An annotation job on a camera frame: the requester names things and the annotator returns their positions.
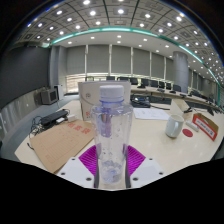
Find large white printed carton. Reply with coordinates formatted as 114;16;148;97
77;80;132;122

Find group of ceiling lights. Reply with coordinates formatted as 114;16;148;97
19;0;224;84

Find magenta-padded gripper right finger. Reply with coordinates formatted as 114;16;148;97
125;144;165;190

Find beige divided organizer box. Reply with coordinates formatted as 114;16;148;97
169;98;194;118

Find row of black office chairs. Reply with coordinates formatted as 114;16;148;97
84;75;183;93

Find brown paper envelope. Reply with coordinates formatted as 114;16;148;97
29;119;95;175

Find white mug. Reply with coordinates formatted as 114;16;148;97
165;114;185;139

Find clear plastic water bottle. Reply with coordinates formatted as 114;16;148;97
90;84;134;186

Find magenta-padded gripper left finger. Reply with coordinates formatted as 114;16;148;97
56;144;100;189

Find white paper sheet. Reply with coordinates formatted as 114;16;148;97
133;107;171;121

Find white power adapter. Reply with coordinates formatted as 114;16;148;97
66;113;77;123

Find long curved conference desk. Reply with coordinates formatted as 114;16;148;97
129;84;224;113

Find black desktop conference unit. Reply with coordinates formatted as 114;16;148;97
130;94;152;109

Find grey box monitor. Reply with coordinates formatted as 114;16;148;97
40;88;59;106

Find red-edged open cardboard box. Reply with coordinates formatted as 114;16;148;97
192;112;219;142

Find black power strip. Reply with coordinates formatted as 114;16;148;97
39;109;69;129

